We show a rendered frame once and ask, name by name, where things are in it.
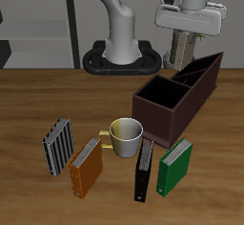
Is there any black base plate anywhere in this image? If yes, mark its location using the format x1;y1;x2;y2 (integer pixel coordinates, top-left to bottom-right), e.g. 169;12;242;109
82;39;163;76

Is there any dark brown desk caddy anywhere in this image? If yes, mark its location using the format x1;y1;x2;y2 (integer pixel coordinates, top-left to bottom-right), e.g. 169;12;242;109
132;51;225;151

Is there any white and yellow mug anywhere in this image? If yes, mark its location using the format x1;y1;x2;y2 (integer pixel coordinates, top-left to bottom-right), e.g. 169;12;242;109
98;117;145;159

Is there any orange yellow book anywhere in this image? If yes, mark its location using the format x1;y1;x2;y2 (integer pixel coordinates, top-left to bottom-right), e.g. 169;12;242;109
68;135;105;200

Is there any green pot plant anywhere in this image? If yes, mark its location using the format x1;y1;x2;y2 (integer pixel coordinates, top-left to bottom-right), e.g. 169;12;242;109
162;0;227;71

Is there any black block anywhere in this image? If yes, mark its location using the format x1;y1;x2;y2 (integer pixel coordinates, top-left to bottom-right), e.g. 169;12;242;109
0;39;13;70

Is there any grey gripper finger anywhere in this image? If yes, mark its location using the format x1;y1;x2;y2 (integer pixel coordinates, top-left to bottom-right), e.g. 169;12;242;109
187;31;197;61
178;30;189;65

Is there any green book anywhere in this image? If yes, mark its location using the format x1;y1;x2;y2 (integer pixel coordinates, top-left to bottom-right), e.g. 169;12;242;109
155;136;194;198

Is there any grey black striped book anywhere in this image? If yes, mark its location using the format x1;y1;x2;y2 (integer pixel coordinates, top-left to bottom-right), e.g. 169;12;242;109
41;116;76;177

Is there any grey shelf unit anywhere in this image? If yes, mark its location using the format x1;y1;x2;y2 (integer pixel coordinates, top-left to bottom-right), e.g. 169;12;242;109
0;0;81;70

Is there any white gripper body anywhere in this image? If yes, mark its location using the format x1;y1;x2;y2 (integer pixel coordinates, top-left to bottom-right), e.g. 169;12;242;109
154;1;228;38

